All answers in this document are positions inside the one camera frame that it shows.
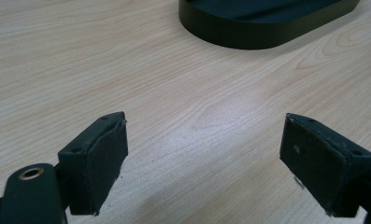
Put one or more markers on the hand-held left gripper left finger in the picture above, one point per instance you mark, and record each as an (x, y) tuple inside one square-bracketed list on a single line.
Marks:
[(94, 165)]

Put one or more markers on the black oval stand base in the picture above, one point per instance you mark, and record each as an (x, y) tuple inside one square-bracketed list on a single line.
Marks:
[(261, 23)]

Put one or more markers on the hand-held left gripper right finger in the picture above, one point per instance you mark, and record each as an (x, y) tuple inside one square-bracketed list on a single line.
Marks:
[(323, 168)]

